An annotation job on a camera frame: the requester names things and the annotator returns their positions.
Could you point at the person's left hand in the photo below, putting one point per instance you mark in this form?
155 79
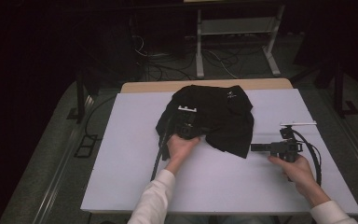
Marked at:
180 151

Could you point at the wooden table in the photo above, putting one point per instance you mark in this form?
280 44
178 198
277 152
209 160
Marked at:
143 86

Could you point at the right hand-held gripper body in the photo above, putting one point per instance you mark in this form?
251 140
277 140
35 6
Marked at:
287 149

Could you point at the black floor frame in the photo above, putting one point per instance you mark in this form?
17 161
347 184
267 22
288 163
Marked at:
81 152

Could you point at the black cloth garment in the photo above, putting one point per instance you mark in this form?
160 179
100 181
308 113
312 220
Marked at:
223 118

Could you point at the metal floor rail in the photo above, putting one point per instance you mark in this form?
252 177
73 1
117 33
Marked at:
59 174

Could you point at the person's right hand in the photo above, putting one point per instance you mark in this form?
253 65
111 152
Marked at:
301 175

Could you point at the white metal stand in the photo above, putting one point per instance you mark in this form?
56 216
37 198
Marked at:
236 26

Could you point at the black metal stand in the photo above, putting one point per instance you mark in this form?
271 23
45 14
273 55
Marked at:
80 96
338 90

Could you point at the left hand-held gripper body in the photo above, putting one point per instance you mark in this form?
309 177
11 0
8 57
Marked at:
186 124

